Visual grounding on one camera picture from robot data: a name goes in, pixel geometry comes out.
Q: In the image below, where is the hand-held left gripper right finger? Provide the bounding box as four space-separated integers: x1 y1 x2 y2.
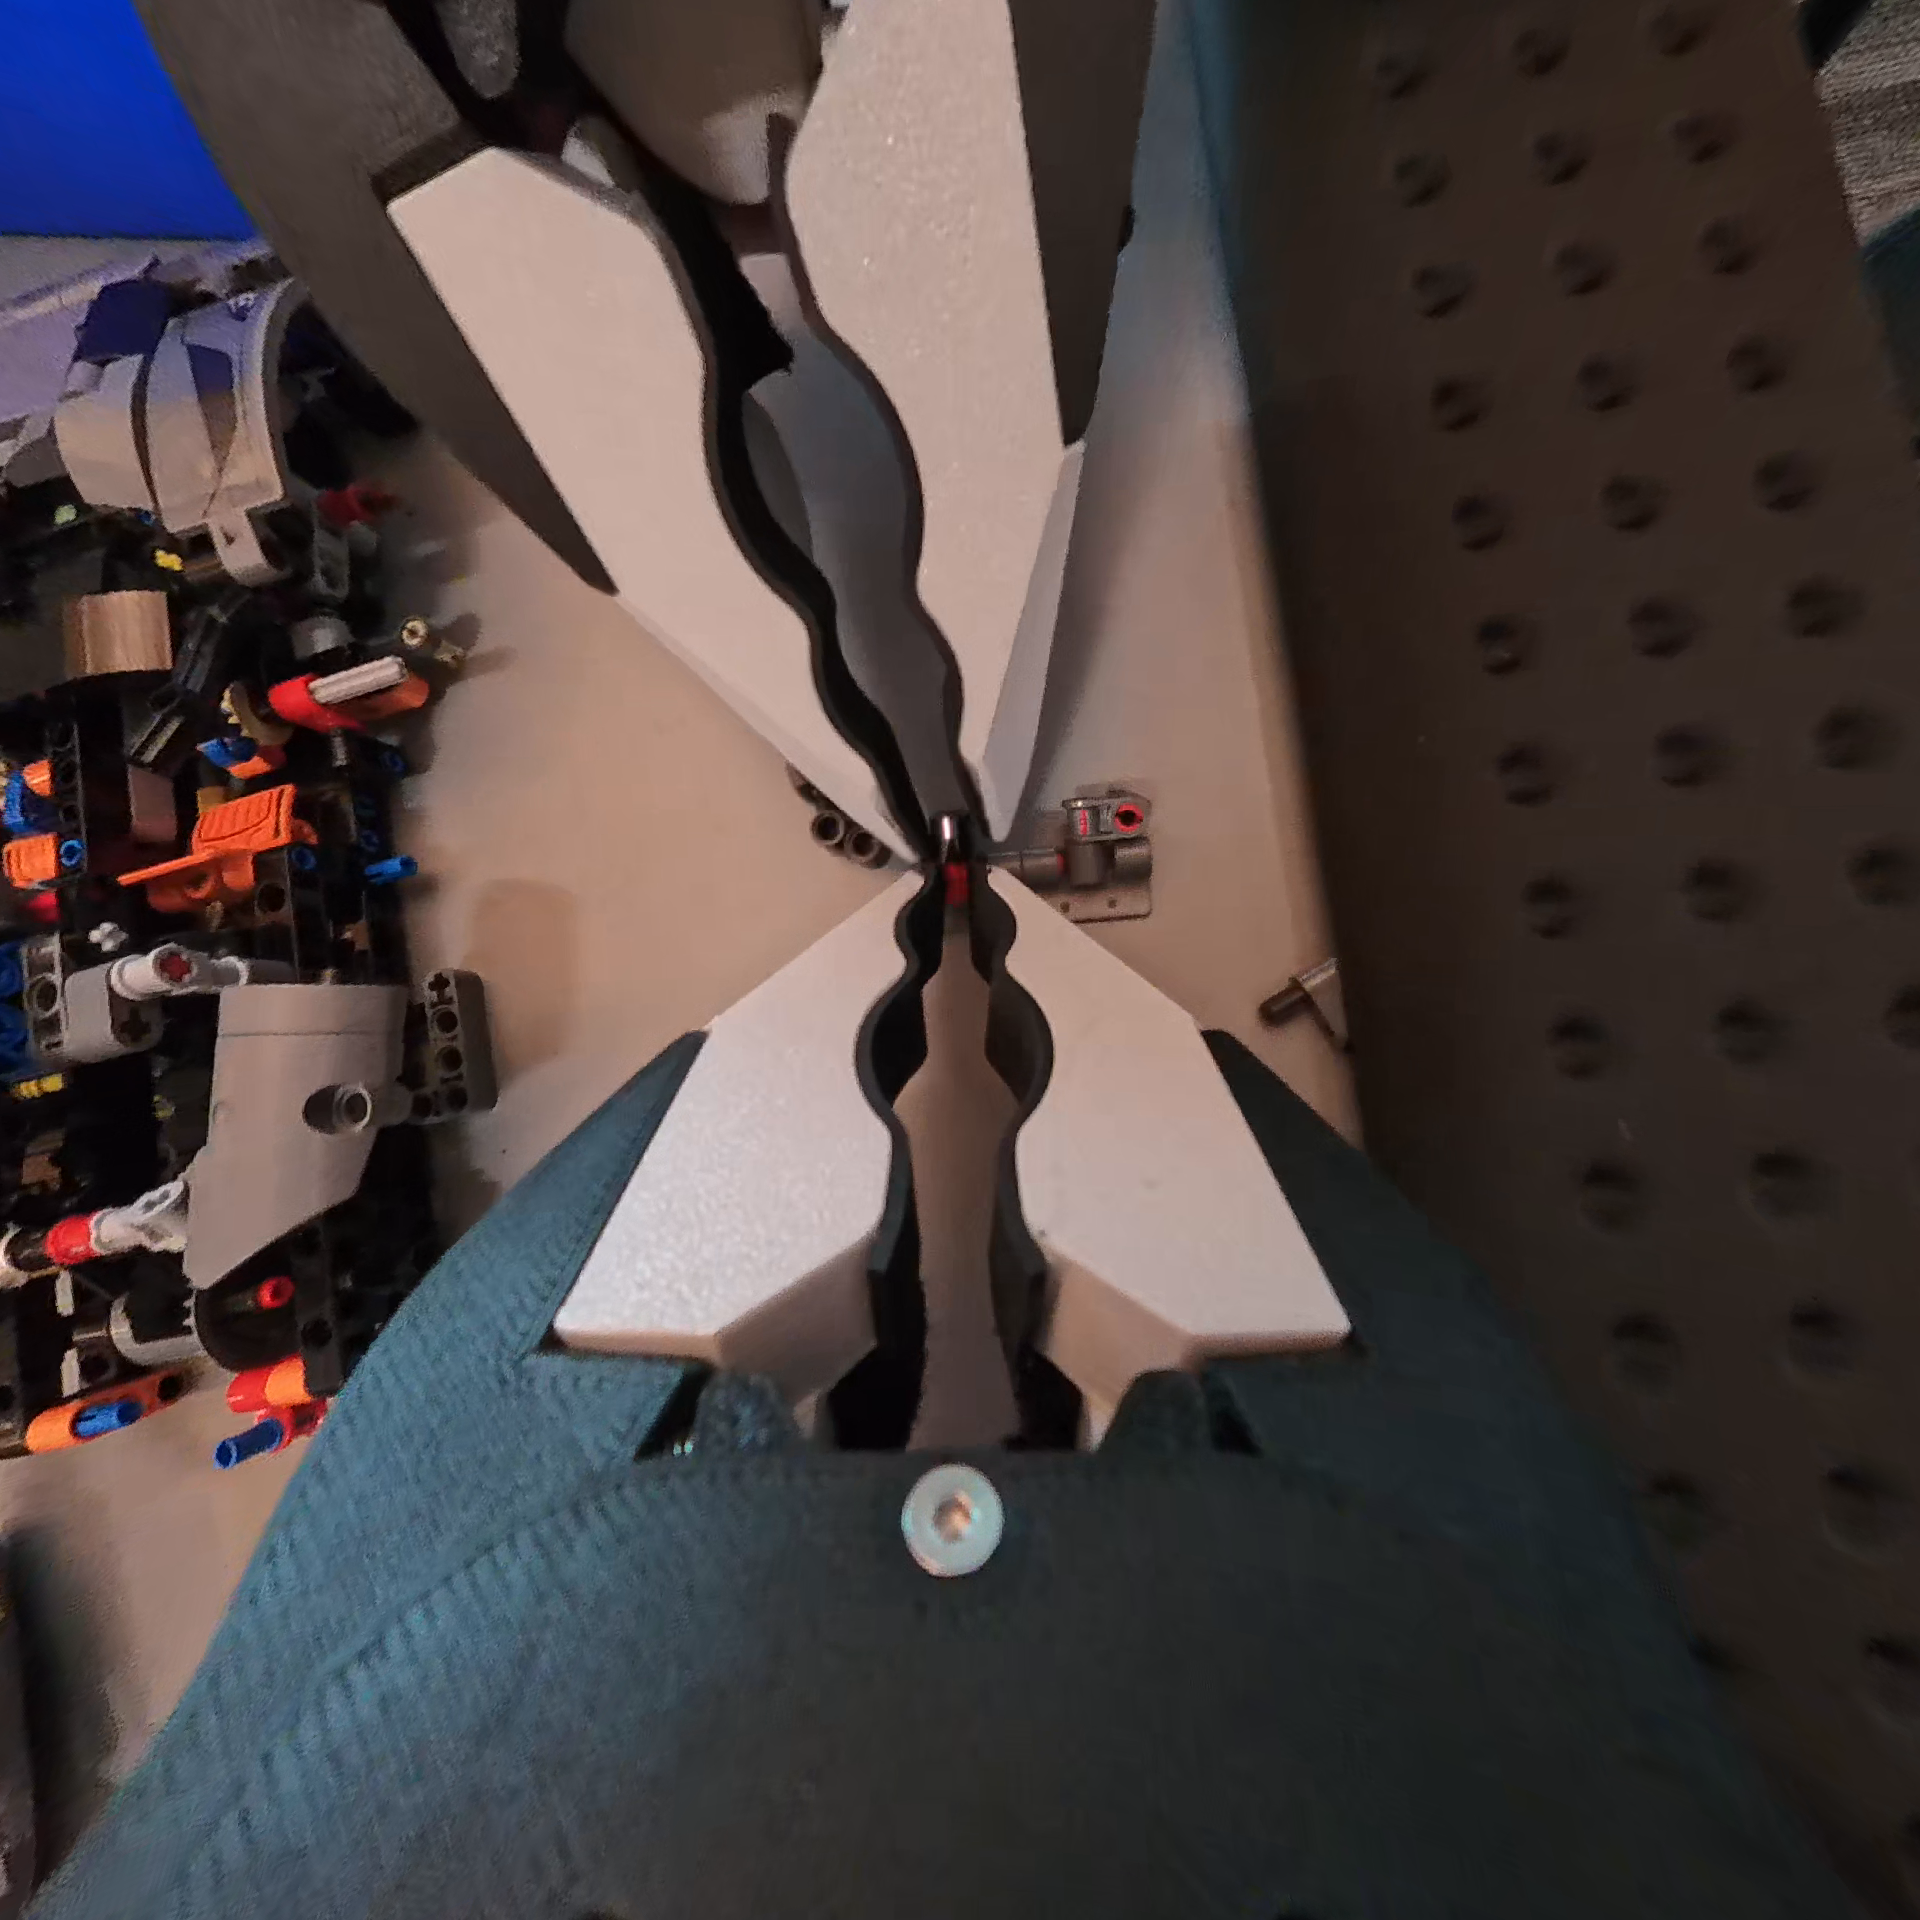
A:
967 864 1355 1404

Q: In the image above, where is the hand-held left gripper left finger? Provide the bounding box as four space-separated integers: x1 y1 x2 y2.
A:
551 870 945 1413

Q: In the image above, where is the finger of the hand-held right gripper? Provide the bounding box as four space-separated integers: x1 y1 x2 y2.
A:
386 148 940 868
779 0 1090 842

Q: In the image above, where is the grey red lego subassembly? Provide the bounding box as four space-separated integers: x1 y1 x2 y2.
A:
1020 782 1158 920

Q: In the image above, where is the small tan lego pin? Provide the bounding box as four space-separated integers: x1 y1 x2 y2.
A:
1258 961 1353 1052

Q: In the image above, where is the partly built lego car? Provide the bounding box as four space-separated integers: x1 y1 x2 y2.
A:
0 237 503 1478

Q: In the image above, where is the blue plastic bin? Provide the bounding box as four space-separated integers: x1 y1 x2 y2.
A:
0 0 264 242

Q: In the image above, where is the black dotted edge pad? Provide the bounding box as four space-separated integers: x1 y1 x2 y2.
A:
1186 0 1920 1920

